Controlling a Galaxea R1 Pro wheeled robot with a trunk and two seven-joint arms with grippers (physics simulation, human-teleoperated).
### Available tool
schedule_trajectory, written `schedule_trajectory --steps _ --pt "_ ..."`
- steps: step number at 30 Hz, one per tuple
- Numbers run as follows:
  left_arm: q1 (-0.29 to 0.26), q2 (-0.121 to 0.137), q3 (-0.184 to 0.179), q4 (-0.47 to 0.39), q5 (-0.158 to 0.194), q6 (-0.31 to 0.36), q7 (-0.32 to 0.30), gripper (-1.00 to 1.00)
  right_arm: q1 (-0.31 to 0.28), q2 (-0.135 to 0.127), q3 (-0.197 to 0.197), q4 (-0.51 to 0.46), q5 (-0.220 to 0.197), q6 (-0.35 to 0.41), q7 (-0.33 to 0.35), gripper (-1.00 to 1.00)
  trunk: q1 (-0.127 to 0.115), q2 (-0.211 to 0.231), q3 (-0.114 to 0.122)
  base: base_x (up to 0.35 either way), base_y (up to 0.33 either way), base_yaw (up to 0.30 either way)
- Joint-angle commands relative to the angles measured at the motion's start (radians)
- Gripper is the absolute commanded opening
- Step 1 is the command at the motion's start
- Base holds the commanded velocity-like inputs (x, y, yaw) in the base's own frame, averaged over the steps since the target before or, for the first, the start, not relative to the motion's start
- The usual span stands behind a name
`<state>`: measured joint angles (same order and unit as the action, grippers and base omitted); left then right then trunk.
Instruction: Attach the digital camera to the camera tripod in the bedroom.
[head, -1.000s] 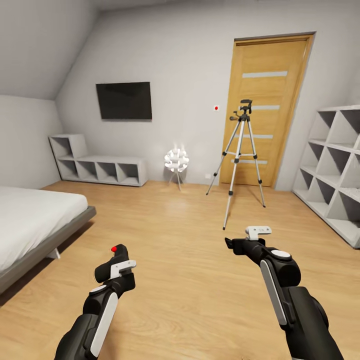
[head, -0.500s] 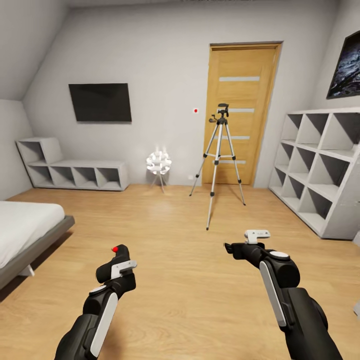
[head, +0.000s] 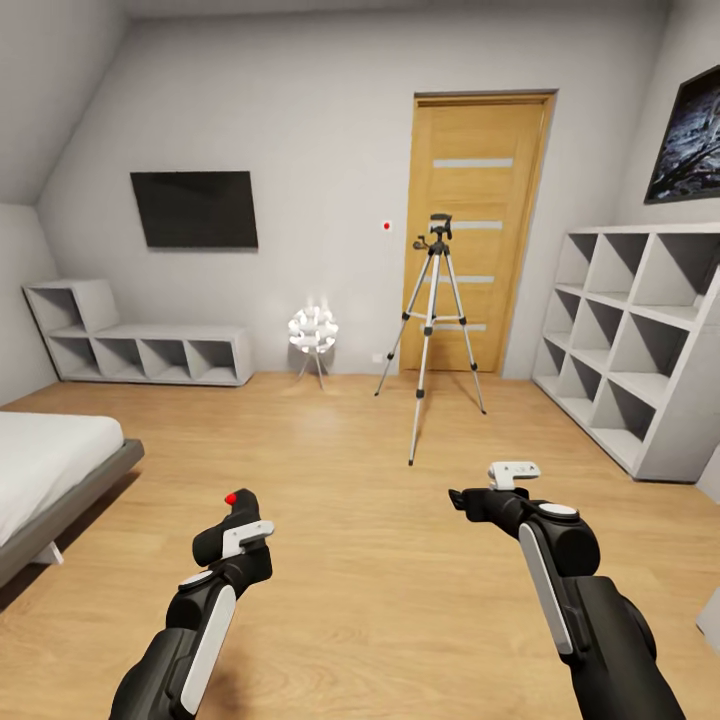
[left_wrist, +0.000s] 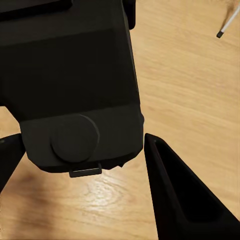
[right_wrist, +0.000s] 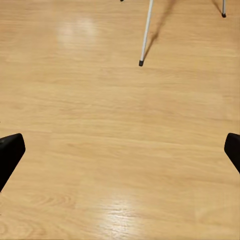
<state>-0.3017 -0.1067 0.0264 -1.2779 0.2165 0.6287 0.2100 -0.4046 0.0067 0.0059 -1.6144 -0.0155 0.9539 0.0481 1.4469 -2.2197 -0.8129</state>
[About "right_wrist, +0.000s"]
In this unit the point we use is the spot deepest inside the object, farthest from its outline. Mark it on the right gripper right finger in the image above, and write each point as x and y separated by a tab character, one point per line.
232	149

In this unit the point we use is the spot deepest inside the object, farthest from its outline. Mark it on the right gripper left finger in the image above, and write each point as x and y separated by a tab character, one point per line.
12	148

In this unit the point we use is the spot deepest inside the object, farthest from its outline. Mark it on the camera tripod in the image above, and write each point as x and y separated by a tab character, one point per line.
141	61

